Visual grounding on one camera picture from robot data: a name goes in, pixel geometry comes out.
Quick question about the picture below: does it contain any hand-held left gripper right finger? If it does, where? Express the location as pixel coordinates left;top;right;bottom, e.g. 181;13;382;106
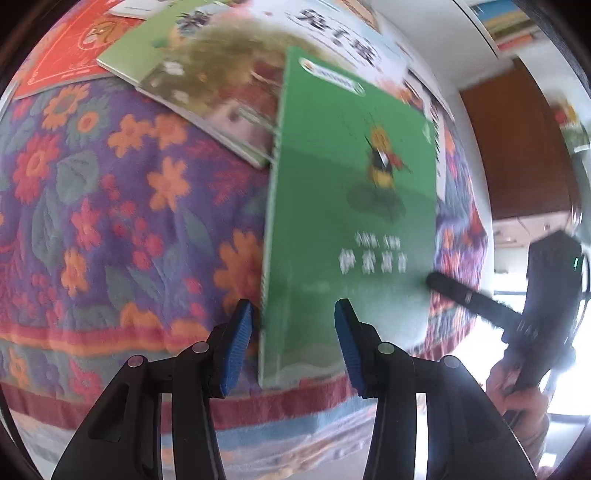
333;298;539;480

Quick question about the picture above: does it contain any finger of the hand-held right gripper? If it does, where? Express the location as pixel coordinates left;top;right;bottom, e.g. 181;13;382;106
426;271;525;330

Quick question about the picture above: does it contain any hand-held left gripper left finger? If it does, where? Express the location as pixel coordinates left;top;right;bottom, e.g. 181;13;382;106
51;299;257;480

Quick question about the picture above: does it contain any green bee cover book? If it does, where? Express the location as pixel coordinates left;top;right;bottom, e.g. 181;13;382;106
257;45;439;388

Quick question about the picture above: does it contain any light green landscape cover book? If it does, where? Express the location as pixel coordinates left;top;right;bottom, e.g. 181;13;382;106
97;4;287;169

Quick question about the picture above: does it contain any red donkey cover book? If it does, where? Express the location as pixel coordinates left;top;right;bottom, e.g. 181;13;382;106
14;0;139;100

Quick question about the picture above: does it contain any row of colourful shelved books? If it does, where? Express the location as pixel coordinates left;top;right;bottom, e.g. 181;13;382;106
471;0;548;54

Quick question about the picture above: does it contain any person's right hand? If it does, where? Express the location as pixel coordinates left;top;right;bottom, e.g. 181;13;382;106
485;360;552;472

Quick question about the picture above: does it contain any brown wooden cabinet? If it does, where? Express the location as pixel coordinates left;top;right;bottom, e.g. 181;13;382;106
459;58;583;222

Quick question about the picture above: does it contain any floral blanket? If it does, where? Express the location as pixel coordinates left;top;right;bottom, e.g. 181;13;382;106
0;9;490;480

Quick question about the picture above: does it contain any white book black title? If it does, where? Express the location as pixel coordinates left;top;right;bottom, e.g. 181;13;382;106
245;0;416;116

